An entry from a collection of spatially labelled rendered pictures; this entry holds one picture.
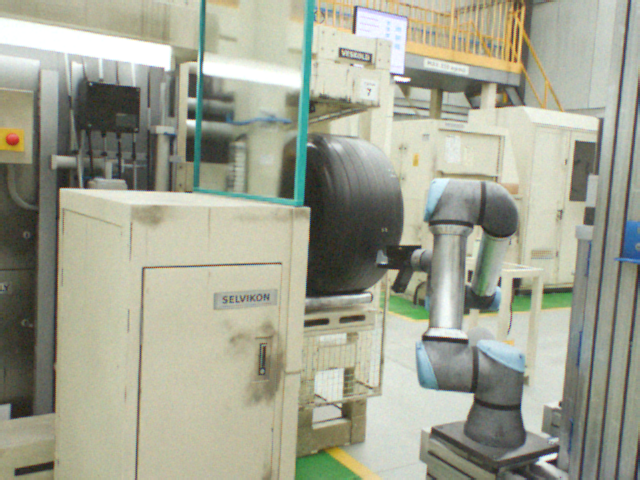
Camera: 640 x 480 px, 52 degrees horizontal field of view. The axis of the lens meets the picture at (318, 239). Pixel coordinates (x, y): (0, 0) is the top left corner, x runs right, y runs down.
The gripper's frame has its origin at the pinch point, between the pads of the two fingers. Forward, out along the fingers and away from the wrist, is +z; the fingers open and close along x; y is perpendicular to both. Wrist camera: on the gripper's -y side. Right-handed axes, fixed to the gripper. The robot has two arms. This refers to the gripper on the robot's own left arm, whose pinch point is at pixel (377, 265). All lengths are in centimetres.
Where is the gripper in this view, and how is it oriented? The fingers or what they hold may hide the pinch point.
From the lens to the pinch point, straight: 224.3
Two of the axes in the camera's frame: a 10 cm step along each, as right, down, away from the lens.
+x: -8.2, 0.1, -5.7
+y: -0.1, -10.0, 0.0
